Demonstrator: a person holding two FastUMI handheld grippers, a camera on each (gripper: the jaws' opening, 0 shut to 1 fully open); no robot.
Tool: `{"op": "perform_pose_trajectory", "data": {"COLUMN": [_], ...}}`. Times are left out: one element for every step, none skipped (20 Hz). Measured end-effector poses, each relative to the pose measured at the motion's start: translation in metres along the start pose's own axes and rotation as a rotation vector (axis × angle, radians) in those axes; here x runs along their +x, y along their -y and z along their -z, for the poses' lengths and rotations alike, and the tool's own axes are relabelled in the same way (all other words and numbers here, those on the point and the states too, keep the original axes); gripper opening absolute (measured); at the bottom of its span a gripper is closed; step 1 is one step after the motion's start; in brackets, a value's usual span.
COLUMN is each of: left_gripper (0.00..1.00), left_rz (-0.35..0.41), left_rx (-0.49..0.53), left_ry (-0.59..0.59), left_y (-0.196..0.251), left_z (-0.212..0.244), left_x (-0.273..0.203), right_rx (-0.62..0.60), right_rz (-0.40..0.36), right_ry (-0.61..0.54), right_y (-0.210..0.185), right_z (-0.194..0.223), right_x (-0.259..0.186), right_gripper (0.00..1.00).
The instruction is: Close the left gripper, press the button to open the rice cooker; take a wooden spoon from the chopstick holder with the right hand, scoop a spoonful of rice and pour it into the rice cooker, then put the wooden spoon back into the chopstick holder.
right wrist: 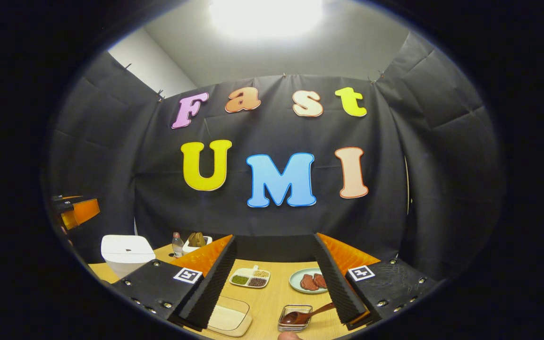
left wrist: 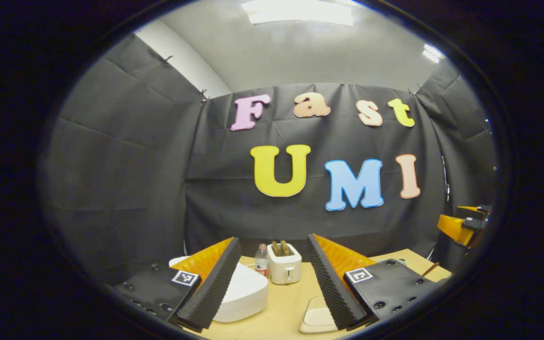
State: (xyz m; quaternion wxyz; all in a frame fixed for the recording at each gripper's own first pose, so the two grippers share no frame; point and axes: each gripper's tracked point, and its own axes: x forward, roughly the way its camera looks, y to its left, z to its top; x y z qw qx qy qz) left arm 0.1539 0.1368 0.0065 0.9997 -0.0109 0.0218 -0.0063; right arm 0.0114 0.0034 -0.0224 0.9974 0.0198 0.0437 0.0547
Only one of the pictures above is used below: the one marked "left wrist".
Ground cream rounded board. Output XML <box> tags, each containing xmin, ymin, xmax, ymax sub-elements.
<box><xmin>299</xmin><ymin>296</ymin><xmax>341</xmax><ymax>335</ymax></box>

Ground clear plastic water bottle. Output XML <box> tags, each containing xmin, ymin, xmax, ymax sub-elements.
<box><xmin>255</xmin><ymin>244</ymin><xmax>271</xmax><ymax>278</ymax></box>

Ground cream toaster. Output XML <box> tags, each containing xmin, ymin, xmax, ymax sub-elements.
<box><xmin>267</xmin><ymin>243</ymin><xmax>303</xmax><ymax>285</ymax></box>

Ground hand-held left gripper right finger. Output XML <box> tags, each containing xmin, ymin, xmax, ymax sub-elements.
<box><xmin>306</xmin><ymin>234</ymin><xmax>435</xmax><ymax>331</ymax></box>

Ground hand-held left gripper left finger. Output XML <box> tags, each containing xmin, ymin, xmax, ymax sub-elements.
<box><xmin>114</xmin><ymin>237</ymin><xmax>243</xmax><ymax>331</ymax></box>

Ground black backdrop cloth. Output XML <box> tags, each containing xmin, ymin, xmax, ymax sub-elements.
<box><xmin>41</xmin><ymin>33</ymin><xmax>499</xmax><ymax>284</ymax></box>

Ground ceiling light panel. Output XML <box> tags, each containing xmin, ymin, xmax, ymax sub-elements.
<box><xmin>422</xmin><ymin>43</ymin><xmax>442</xmax><ymax>64</ymax></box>
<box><xmin>241</xmin><ymin>0</ymin><xmax>354</xmax><ymax>26</ymax></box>

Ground white rice cooker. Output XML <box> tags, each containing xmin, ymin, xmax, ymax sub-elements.
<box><xmin>168</xmin><ymin>255</ymin><xmax>269</xmax><ymax>323</ymax></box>

